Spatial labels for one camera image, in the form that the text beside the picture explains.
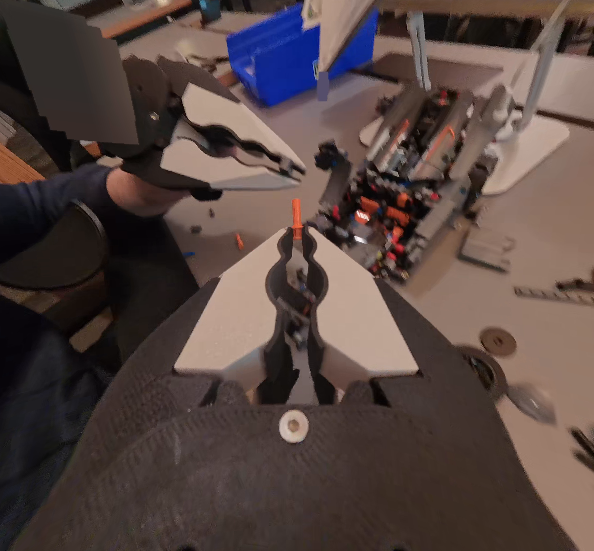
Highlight black lego wheel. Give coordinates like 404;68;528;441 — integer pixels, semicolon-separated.
457;346;509;399

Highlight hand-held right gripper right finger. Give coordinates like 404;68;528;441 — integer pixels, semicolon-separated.
303;226;420;401

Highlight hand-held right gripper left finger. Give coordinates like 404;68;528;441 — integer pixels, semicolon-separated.
173;227;293;396

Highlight long grey lego plate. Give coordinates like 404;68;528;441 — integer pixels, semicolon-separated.
514;285;594;306

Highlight wood-edged work table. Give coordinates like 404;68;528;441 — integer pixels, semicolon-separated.
88;0;193;40

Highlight black lego rod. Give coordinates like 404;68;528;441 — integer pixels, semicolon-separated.
571;426;594;464

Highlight dark round lego disc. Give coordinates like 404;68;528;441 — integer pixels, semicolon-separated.
480;327;518;356

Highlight grey lego car model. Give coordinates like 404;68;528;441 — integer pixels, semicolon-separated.
315;87;516;284

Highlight black round stool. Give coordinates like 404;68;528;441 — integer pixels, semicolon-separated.
0;203;110;290

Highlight grey lego panel assembly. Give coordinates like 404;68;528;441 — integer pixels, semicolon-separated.
459;228;517;274

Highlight blue storage bin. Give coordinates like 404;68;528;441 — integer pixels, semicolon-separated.
226;3;379;107

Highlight person's left hand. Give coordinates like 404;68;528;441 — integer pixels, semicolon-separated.
107;168;193;217

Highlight grey curved lego shell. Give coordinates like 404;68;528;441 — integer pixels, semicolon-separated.
506;384;557;424

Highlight person's legs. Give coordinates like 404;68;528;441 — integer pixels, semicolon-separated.
0;296;122;551

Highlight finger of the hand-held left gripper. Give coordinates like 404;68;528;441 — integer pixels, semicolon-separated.
178;82;307;179
159;135;303;192

